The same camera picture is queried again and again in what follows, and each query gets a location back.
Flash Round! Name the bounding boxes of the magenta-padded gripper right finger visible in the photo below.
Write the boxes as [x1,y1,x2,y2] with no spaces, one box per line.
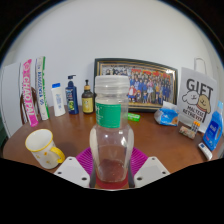
[128,147,172,189]

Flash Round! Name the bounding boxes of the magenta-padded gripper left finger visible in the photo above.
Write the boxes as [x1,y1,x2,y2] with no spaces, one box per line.
[53,147,98,189]

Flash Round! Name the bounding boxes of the clear green-labelled plastic bottle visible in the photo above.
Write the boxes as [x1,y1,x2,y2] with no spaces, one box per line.
[89,74,136,184]

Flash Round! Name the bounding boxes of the white yellow-rimmed mug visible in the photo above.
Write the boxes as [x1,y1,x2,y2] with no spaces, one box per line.
[24,128,66,170]

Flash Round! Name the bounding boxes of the small clear snack pack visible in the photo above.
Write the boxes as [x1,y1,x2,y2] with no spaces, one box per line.
[178,125,197,140]

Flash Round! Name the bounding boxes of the small green box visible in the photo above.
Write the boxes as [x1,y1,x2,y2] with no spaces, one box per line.
[127,112,141,122]

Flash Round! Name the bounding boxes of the blue tissue pack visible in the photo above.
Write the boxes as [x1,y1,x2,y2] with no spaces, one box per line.
[153,100,180,127]

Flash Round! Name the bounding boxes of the white remote control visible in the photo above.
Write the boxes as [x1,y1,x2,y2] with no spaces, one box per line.
[197,142,214,161]

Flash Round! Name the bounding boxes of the pack of batteries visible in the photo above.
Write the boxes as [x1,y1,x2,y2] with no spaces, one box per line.
[190,120,202,134]

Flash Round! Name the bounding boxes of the white blue-capped lotion bottle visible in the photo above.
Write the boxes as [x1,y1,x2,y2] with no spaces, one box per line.
[50,82,67,118]

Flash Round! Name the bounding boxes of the dark yellow-labelled pump bottle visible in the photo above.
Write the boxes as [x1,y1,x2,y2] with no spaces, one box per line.
[81,79,95,115]

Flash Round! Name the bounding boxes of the dark blue pump bottle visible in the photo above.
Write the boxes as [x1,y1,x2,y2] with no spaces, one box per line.
[64,74,80,116]

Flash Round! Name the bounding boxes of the blue detergent bottle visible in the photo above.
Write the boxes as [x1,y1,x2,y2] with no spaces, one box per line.
[202,100,224,152]

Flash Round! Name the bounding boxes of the white printed paper bag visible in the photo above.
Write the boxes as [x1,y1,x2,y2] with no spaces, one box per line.
[177,58,218,134]

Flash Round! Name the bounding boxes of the tall white green tube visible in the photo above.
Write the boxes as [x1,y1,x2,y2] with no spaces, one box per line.
[34,55,51,121]

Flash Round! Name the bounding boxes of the framed group photo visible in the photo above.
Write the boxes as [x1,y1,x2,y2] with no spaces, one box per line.
[93,57,179,113]

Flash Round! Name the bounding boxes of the white refrigerator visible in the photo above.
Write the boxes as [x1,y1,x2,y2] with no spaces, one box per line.
[0,62,23,138]

